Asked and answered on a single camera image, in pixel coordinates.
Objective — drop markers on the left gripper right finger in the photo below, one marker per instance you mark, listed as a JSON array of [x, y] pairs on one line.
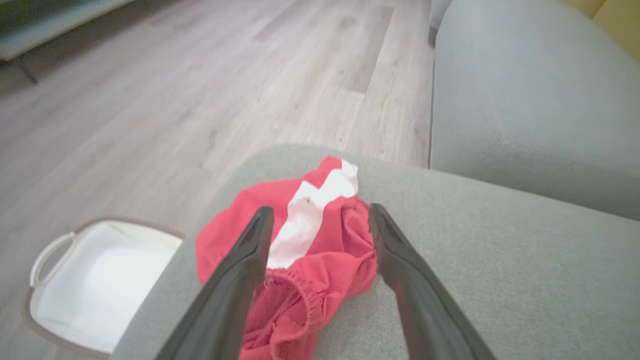
[[425, 310]]

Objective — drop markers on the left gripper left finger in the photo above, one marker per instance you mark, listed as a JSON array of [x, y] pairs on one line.
[[225, 305]]

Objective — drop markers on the red shorts with white panel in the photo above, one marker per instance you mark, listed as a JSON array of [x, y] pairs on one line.
[[330, 250]]

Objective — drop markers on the white laundry basket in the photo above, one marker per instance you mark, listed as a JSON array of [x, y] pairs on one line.
[[100, 290]]

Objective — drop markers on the grey sofa back cushion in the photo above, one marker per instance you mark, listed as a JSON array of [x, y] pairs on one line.
[[525, 90]]

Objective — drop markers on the low green-top table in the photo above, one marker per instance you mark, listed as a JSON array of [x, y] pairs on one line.
[[45, 25]]

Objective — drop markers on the yellow pillow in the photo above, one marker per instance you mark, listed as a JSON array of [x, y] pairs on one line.
[[622, 25]]

